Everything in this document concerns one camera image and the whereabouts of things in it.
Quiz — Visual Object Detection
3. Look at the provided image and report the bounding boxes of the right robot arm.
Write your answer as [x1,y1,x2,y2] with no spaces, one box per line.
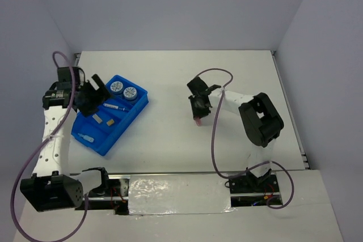
[187,77,284,192]

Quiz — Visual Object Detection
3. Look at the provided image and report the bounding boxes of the blue plastic divided tray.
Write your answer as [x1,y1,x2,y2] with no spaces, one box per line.
[71,75,149,156]

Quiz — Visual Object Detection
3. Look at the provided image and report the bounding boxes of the pink correction tape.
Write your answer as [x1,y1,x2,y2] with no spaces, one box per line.
[195,118,202,126]

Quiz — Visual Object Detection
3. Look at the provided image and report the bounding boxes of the small tan eraser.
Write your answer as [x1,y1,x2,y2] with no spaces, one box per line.
[107,119,115,126]

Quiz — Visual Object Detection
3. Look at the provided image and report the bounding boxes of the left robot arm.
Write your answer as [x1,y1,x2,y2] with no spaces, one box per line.
[20,67,111,212]

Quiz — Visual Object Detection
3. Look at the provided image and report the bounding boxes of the grey eraser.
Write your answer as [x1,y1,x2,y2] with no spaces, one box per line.
[92,114,103,124]

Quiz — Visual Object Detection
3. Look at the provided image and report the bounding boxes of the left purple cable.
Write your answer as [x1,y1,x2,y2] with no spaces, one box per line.
[10,51,89,242]

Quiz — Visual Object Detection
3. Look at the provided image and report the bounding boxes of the silver foil sheet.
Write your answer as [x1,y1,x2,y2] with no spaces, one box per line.
[128,174,233,215]

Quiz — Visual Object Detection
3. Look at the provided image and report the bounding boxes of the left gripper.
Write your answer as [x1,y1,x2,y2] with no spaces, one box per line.
[75,74,116,118]

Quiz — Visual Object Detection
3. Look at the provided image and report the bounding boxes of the blue cleaning gel jar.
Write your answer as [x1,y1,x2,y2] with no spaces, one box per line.
[109,80,124,95]

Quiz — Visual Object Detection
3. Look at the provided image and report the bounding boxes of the light blue correction tape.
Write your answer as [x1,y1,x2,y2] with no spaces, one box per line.
[78,133,94,143]

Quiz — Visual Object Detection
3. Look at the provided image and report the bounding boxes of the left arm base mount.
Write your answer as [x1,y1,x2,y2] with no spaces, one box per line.
[87,175,130,215]

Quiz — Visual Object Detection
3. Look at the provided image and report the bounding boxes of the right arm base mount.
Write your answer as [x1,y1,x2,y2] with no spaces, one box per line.
[224,173,282,208]

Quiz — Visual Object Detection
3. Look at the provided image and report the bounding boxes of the blue white whiteboard marker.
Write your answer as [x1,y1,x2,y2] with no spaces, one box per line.
[103,103,129,112]

